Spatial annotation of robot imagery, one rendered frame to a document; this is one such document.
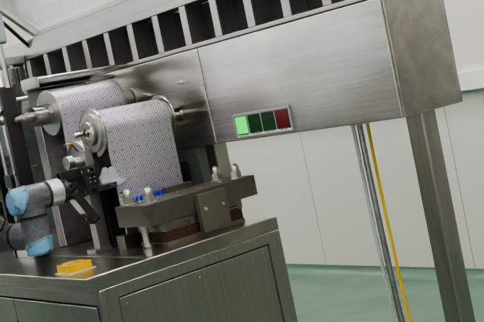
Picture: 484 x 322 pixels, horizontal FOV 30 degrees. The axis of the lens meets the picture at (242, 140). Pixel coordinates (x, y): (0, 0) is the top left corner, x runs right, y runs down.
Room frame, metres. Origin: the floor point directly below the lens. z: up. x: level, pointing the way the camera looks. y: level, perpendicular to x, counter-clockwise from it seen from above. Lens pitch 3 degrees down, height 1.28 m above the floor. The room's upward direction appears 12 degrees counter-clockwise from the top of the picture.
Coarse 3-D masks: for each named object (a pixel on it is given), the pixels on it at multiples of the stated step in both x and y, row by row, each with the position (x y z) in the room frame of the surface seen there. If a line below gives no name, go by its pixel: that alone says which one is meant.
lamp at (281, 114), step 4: (276, 112) 2.53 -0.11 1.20; (280, 112) 2.51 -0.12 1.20; (284, 112) 2.50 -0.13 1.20; (276, 116) 2.53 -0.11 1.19; (280, 116) 2.52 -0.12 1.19; (284, 116) 2.50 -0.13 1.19; (280, 120) 2.52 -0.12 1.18; (284, 120) 2.51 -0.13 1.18; (288, 120) 2.49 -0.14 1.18; (280, 124) 2.52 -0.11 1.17; (284, 124) 2.51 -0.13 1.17; (288, 124) 2.50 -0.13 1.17
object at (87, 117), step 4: (164, 104) 2.81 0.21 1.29; (84, 116) 2.68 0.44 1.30; (88, 116) 2.67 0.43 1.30; (92, 116) 2.65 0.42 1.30; (84, 120) 2.69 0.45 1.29; (88, 120) 2.67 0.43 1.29; (92, 120) 2.65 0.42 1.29; (96, 120) 2.64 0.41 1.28; (80, 124) 2.71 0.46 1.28; (96, 124) 2.64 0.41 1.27; (96, 128) 2.64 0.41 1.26; (100, 128) 2.63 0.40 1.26; (100, 132) 2.63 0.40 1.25; (100, 136) 2.63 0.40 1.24; (100, 140) 2.64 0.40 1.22; (84, 144) 2.71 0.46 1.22; (96, 144) 2.66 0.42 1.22; (100, 144) 2.64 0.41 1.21; (88, 148) 2.70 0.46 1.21; (92, 148) 2.68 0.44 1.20; (96, 148) 2.66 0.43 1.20; (100, 148) 2.66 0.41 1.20; (92, 152) 2.68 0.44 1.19
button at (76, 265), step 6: (60, 264) 2.41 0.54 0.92; (66, 264) 2.39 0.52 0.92; (72, 264) 2.37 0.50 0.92; (78, 264) 2.38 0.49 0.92; (84, 264) 2.39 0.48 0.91; (90, 264) 2.40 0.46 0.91; (60, 270) 2.40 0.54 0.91; (66, 270) 2.37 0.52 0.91; (72, 270) 2.36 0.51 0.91; (78, 270) 2.38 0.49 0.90
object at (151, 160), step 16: (112, 144) 2.65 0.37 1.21; (128, 144) 2.68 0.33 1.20; (144, 144) 2.71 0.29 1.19; (160, 144) 2.75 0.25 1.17; (112, 160) 2.64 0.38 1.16; (128, 160) 2.67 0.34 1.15; (144, 160) 2.71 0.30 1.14; (160, 160) 2.74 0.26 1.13; (176, 160) 2.78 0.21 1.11; (128, 176) 2.66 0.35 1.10; (144, 176) 2.70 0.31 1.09; (160, 176) 2.73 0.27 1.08; (176, 176) 2.77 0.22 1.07
